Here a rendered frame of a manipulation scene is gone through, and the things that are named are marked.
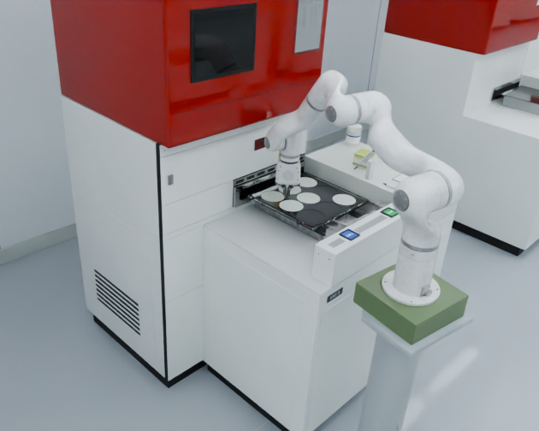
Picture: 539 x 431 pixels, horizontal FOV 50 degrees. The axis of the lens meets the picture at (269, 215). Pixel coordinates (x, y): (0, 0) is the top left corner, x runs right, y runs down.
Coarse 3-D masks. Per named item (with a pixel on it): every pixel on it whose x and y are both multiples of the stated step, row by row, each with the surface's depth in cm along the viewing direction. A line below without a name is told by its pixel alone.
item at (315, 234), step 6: (258, 204) 251; (264, 210) 249; (270, 210) 246; (276, 216) 245; (282, 216) 242; (288, 222) 241; (294, 222) 238; (300, 228) 237; (306, 228) 234; (312, 234) 233; (318, 234) 231; (324, 234) 230; (318, 240) 232
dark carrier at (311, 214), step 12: (300, 192) 250; (312, 192) 251; (324, 192) 252; (336, 192) 252; (276, 204) 239; (312, 204) 241; (324, 204) 242; (336, 204) 243; (300, 216) 232; (312, 216) 233; (324, 216) 233
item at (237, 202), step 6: (300, 162) 268; (264, 174) 254; (270, 174) 255; (252, 180) 248; (258, 180) 251; (264, 180) 254; (234, 186) 242; (240, 186) 243; (246, 186) 246; (270, 186) 260; (234, 192) 243; (234, 198) 244; (240, 198) 248; (246, 198) 249; (234, 204) 245; (240, 204) 248
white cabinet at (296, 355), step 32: (448, 224) 263; (224, 256) 233; (384, 256) 226; (224, 288) 241; (256, 288) 225; (288, 288) 212; (352, 288) 217; (224, 320) 248; (256, 320) 232; (288, 320) 217; (320, 320) 208; (352, 320) 227; (224, 352) 257; (256, 352) 239; (288, 352) 223; (320, 352) 217; (352, 352) 239; (256, 384) 247; (288, 384) 230; (320, 384) 228; (352, 384) 252; (288, 416) 237; (320, 416) 240
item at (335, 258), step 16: (384, 208) 230; (352, 224) 217; (368, 224) 218; (384, 224) 218; (400, 224) 226; (336, 240) 207; (352, 240) 206; (368, 240) 211; (384, 240) 221; (320, 256) 203; (336, 256) 198; (352, 256) 207; (368, 256) 216; (320, 272) 206; (336, 272) 203; (352, 272) 212
